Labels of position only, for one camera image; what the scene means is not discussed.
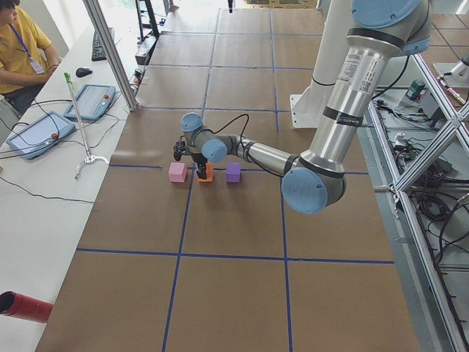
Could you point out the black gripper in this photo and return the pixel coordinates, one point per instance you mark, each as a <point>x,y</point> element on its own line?
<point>198,160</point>

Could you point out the orange foam cube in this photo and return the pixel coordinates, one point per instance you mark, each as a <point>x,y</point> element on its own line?
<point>210,174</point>

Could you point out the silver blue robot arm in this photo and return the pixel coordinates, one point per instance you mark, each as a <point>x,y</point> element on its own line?
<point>359,39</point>

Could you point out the pink foam cube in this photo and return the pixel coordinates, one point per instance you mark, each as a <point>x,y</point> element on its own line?
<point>177,172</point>

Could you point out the purple foam cube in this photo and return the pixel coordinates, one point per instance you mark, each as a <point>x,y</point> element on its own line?
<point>233,172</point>

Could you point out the grabber reach stick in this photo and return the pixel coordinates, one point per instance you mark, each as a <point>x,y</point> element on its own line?
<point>90,158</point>

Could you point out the far blue teach pendant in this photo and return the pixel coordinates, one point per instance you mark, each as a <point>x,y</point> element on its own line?
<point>93,100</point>

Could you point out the blue teach pendant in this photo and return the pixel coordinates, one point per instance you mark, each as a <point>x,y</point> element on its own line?
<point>93,100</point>
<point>41,135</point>

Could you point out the black keyboard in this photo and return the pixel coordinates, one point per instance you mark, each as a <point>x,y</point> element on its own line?
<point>98,51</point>

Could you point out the black computer mouse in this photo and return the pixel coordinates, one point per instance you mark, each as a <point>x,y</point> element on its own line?
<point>83,71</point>

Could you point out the near blue teach pendant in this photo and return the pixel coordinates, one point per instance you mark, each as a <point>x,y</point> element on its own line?
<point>41,135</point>

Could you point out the seated person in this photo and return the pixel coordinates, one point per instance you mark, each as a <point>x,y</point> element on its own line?
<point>28,57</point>

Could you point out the red cylinder bottle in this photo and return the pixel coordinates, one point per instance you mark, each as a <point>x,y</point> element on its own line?
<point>17,305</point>

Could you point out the white pedestal column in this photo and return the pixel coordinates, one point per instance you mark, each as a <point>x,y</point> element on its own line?
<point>307,108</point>

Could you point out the aluminium frame post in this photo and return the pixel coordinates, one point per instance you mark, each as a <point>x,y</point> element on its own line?
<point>98,20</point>

